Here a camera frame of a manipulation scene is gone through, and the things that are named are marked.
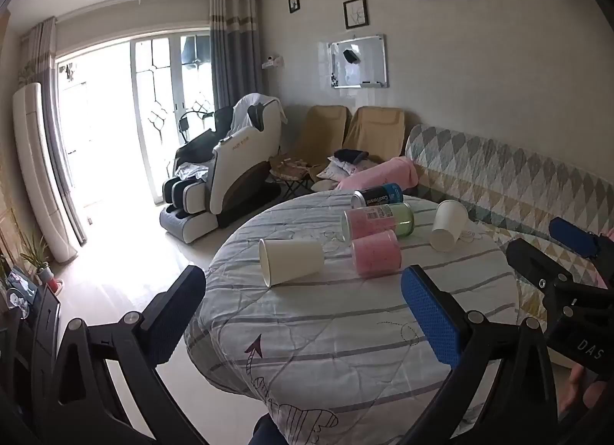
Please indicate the white wall shelf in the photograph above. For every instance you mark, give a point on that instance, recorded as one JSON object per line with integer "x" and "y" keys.
{"x": 272, "y": 62}

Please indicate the white standing air conditioner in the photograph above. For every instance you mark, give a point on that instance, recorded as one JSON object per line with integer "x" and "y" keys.
{"x": 41, "y": 171}

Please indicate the white massage chair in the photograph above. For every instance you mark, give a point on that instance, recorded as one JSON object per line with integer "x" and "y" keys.
{"x": 240, "y": 162}

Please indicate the wall whiteboard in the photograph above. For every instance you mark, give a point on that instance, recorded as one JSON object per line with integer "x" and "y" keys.
{"x": 364, "y": 68}

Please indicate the person's right hand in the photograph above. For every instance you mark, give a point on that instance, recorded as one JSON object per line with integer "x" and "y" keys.
{"x": 573, "y": 390}

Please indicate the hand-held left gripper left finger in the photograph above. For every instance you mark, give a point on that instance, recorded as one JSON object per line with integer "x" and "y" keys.
{"x": 173, "y": 318}

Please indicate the black metal frame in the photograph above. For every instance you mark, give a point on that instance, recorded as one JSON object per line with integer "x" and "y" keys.
{"x": 189, "y": 118}

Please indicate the black whiteboard eraser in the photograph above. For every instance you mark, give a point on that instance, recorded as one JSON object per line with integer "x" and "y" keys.
{"x": 351, "y": 56}

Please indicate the white towel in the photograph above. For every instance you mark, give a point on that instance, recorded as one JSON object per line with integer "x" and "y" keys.
{"x": 249, "y": 106}

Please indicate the grey curtain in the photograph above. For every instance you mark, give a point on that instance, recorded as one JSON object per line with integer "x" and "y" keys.
{"x": 48, "y": 104}
{"x": 237, "y": 56}

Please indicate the round table with striped cloth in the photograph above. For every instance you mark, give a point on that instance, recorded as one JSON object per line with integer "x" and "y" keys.
{"x": 336, "y": 334}

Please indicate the tiny black picture frame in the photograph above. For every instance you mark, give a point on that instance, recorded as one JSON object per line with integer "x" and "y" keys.
{"x": 294, "y": 3}

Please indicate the potted plant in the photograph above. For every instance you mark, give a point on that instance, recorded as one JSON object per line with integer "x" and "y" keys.
{"x": 41, "y": 262}

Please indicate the sofa with diamond-pattern cover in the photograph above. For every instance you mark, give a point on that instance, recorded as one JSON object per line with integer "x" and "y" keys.
{"x": 503, "y": 171}

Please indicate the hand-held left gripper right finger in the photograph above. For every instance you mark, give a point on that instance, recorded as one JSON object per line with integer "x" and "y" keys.
{"x": 430, "y": 315}

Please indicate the floral pillow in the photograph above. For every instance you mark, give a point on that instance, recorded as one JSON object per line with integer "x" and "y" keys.
{"x": 343, "y": 167}

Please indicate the pink canister with green lid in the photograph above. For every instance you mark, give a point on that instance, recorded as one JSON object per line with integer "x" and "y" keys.
{"x": 379, "y": 223}

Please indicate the black and blue can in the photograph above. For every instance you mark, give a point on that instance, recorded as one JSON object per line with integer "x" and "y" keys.
{"x": 376, "y": 195}

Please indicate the black frame with branch print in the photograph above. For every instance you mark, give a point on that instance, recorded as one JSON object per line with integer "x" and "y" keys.
{"x": 355, "y": 13}

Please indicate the dark wooden cabinet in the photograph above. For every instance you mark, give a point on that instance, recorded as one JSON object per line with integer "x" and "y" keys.
{"x": 19, "y": 330}

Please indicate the dark blue cloth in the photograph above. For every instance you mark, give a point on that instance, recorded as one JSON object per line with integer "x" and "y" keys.
{"x": 268, "y": 433}

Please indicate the dark folded clothing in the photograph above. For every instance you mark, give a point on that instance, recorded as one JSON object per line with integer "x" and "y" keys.
{"x": 351, "y": 155}

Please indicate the beige folding chair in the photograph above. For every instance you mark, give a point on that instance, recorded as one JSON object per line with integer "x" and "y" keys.
{"x": 379, "y": 130}
{"x": 322, "y": 133}

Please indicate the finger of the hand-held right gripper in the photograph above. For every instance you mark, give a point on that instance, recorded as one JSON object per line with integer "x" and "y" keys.
{"x": 572, "y": 235}
{"x": 532, "y": 260}

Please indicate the pink speckled canister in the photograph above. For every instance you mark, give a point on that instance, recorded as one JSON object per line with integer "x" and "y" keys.
{"x": 376, "y": 254}

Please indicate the white paper cup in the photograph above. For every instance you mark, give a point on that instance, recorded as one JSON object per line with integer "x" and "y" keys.
{"x": 448, "y": 230}
{"x": 292, "y": 261}

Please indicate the glass sliding door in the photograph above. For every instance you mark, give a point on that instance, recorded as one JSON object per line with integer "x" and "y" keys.
{"x": 144, "y": 114}

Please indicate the pink blanket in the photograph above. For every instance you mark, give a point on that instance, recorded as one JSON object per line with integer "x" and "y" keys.
{"x": 383, "y": 174}

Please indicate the brown patterned cloth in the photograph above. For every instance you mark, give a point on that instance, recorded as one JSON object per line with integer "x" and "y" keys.
{"x": 290, "y": 165}

